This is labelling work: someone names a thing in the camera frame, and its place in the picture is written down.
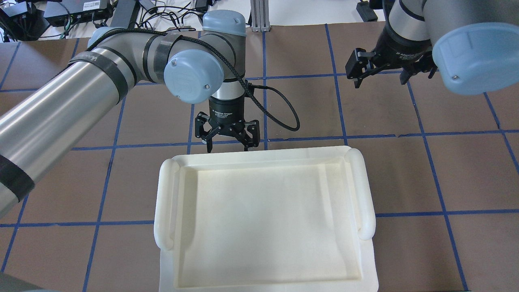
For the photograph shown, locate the white plastic bin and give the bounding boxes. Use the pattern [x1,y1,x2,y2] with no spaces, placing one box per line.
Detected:
[154,146,379,292]

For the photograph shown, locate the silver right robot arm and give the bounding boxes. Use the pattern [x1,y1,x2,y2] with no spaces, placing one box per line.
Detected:
[345,0,519,95]

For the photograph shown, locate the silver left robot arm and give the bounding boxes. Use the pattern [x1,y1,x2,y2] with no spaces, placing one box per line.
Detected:
[0,10,247,216]

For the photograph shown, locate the black power brick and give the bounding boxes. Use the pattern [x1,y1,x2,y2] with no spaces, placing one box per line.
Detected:
[109,0,140,28]

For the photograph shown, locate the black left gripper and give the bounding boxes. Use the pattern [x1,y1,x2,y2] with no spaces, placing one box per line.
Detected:
[195,97,260,153]

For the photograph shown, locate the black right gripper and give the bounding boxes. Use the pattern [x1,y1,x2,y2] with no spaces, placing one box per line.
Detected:
[345,31,438,88]

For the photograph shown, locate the aluminium frame post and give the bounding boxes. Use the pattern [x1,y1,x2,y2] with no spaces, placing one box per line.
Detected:
[250,0,271,32]

